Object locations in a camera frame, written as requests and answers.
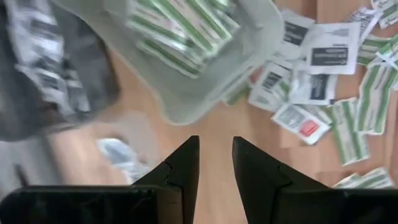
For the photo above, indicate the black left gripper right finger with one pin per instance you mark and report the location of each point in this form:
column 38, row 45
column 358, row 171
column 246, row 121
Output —
column 261, row 180

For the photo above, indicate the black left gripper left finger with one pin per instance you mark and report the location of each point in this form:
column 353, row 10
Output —
column 183, row 174

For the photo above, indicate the red-label white packet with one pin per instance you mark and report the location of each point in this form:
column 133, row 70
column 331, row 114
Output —
column 301, row 124

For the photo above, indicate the blue-label alcohol pad packet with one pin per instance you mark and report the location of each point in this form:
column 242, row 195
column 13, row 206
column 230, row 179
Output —
column 115, row 152

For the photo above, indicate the BZK antiseptic towelette packet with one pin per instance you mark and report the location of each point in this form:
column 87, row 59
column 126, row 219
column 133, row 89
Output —
column 28, row 18
column 314, row 88
column 68, row 93
column 40, row 53
column 295, row 31
column 331, row 49
column 272, row 81

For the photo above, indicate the light grey plastic bin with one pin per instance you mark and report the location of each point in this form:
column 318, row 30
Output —
column 192, row 96

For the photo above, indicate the clear plastic bin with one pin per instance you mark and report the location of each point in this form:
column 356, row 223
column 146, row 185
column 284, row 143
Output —
column 71, row 149

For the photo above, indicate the dark grey plastic bin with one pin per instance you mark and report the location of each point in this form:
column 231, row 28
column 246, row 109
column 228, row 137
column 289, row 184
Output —
column 99, row 68

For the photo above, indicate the plain white printed packet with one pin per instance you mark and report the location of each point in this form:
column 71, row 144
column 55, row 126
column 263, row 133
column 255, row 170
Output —
column 363, row 18

